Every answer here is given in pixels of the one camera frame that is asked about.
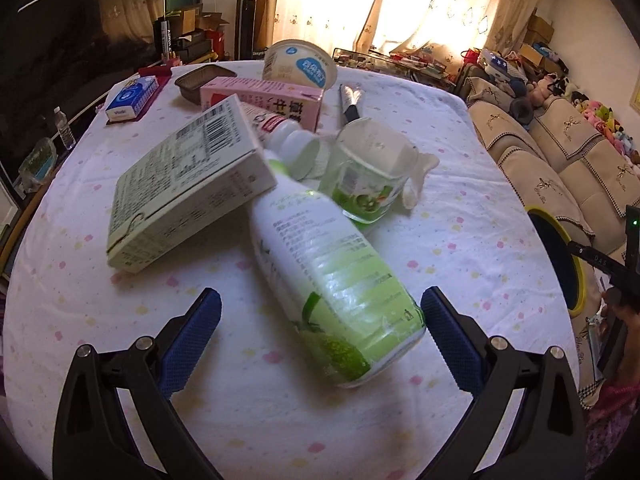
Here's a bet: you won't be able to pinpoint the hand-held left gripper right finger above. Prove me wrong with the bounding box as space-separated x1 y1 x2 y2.
420 286 588 480

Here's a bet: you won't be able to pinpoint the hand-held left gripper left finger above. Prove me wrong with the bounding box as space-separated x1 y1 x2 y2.
52 286 223 480

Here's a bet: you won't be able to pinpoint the black trash bin yellow rim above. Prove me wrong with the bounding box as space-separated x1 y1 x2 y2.
527 206 587 317

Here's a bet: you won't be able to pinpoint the white bottle with green label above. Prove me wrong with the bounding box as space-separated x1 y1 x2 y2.
248 157 427 389

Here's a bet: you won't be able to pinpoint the pale green carton box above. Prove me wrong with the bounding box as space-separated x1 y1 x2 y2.
106 95 278 275

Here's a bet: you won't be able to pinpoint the pink milk carton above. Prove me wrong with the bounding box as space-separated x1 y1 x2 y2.
200 76 325 135

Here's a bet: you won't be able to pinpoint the person's right hand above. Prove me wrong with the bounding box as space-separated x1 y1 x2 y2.
601 287 640 356

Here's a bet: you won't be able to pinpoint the white dotted tablecloth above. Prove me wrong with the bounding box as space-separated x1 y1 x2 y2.
2 60 581 480

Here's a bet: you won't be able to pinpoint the beige sofa with checked trim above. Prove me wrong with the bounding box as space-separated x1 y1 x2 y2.
460 72 640 411

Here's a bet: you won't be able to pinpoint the pile of plush toys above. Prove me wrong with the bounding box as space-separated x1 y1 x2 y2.
525 72 640 166

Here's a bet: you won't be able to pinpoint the clear cup with green label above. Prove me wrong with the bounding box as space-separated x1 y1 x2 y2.
318 116 420 224

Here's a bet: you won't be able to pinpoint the small white bottle pink label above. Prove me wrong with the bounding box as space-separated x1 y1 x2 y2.
240 102 331 181

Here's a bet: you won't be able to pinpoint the stacked brown cardboard boxes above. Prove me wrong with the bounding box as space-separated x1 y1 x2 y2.
520 15 566 71

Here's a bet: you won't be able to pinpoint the blue star patterned bag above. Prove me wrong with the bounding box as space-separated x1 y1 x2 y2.
479 52 512 79

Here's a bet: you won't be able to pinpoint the red tray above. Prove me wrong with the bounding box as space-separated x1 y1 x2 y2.
105 64 173 126

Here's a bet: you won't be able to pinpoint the clear water bottle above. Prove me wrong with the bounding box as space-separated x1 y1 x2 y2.
52 106 77 151

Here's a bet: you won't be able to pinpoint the black and white tube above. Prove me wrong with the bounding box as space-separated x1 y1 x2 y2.
339 83 363 128

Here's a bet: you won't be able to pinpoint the blue tissue pack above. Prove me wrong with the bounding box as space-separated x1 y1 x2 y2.
105 76 160 122

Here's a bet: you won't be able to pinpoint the dark brown plastic tray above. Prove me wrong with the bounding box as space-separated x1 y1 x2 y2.
174 65 238 106

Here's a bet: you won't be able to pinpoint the cluttered glass coffee table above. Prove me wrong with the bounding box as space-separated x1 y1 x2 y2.
332 47 461 86

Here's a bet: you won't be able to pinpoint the white paper tub blue label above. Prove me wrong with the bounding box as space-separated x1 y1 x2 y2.
262 39 335 92

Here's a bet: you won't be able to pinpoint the large curved television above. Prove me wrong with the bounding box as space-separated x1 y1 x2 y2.
0 0 168 126

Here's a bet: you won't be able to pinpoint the open cardboard boxes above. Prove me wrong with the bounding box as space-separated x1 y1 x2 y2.
177 4 231 36

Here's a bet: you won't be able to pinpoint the black tower fan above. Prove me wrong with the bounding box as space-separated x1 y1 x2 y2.
236 0 258 61

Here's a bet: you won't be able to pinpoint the cream patterned curtains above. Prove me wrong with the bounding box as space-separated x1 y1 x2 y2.
272 0 543 56

